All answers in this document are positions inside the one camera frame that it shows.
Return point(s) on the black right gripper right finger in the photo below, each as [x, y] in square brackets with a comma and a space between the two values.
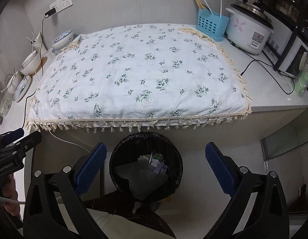
[223, 167]

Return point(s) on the white bowl on trivet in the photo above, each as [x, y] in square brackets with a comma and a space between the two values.
[33, 63]

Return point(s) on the white microwave oven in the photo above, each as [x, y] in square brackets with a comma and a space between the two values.
[286, 46]

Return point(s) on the blue white porcelain bowl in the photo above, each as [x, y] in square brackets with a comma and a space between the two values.
[63, 40]

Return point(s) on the green plastic bag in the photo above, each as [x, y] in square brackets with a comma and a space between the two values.
[301, 82]

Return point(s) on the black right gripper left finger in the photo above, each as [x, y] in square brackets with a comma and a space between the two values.
[87, 167]

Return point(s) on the left hand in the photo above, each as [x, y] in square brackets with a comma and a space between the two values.
[9, 191]

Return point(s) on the white rice cooker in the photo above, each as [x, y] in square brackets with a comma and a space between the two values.
[248, 28]

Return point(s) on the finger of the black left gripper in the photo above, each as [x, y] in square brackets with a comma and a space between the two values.
[11, 136]
[26, 143]

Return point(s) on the black trash bin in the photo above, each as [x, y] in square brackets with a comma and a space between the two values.
[146, 166]

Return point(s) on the blue plastic utensil holder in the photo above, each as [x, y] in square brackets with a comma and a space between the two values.
[213, 25]

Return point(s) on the white floral tablecloth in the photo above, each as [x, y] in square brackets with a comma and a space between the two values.
[129, 77]

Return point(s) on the wooden chopsticks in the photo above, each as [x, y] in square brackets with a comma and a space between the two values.
[199, 4]

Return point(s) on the white wall socket left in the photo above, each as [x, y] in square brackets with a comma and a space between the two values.
[60, 5]

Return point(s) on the blue white plate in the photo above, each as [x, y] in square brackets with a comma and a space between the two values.
[22, 88]

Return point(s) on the white cup with spoon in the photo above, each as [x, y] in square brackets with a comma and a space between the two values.
[13, 83]

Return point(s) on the black charger plug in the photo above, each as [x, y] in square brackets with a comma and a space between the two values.
[49, 13]

